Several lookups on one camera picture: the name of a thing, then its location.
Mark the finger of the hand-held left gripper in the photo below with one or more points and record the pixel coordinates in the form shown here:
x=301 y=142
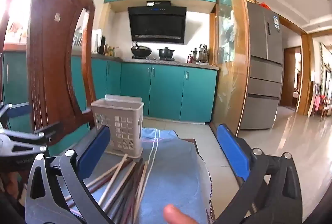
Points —
x=18 y=110
x=48 y=130

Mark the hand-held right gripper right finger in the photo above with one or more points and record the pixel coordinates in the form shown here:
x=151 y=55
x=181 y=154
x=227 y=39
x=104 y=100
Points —
x=232 y=154

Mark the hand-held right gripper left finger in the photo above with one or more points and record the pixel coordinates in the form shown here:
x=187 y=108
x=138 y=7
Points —
x=94 y=151

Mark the white plastic chopstick holder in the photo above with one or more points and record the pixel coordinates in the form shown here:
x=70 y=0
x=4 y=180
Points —
x=122 y=115

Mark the pile of mixed chopsticks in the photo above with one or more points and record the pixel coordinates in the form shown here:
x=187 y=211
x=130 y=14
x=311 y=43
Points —
x=129 y=187

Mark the blue striped towel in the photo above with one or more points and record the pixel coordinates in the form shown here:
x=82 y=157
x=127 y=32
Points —
x=176 y=174

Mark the carved wooden chair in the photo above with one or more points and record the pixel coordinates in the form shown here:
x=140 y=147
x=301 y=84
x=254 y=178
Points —
x=51 y=58

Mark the silver refrigerator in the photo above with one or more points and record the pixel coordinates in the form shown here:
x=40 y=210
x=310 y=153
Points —
x=262 y=71

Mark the etched glass sliding door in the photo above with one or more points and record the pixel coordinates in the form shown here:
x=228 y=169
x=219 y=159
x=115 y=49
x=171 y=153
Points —
x=230 y=58

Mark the white countertop appliance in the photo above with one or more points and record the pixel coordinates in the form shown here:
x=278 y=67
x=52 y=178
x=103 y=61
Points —
x=96 y=41

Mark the condiment bottles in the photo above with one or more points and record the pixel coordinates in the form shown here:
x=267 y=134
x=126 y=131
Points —
x=111 y=51

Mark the wooden dining chairs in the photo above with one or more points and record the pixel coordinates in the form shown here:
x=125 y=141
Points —
x=321 y=104

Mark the red bottle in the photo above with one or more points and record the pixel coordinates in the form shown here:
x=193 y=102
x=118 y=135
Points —
x=189 y=59

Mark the stainless steel pot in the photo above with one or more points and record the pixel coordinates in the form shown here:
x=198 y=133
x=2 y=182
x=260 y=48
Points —
x=200 y=54

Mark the grey kitchen countertop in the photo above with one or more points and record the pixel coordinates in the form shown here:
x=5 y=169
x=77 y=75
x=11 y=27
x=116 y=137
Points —
x=155 y=61

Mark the gas stove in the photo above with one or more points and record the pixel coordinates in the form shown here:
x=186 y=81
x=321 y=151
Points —
x=153 y=58

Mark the black wok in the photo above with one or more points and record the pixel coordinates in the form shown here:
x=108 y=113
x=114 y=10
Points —
x=141 y=51

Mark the black cooking pot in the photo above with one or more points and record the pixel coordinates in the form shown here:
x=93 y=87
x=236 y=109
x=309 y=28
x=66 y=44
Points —
x=166 y=53

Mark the black range hood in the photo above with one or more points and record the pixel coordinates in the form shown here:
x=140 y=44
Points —
x=157 y=24

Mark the wooden door frame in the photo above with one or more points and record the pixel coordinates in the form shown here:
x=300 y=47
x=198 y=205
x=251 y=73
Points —
x=306 y=71

